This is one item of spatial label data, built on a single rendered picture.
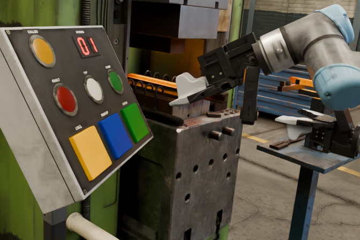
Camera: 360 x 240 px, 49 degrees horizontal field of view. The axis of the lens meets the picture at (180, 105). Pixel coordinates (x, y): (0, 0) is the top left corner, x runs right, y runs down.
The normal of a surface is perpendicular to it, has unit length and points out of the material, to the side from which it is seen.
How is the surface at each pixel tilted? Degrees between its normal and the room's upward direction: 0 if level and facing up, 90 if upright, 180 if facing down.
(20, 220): 90
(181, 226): 90
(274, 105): 90
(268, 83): 89
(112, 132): 60
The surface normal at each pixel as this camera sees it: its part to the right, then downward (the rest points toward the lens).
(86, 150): 0.88, -0.36
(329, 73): -0.70, -0.38
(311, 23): -0.47, -0.54
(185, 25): 0.77, 0.21
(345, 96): 0.09, 0.75
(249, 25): -0.73, 0.10
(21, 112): -0.25, 0.20
